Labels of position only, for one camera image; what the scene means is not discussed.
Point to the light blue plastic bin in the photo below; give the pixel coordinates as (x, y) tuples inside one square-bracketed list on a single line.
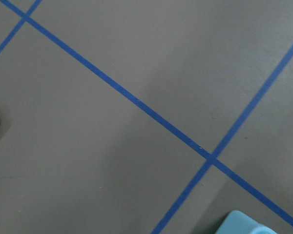
[(236, 222)]

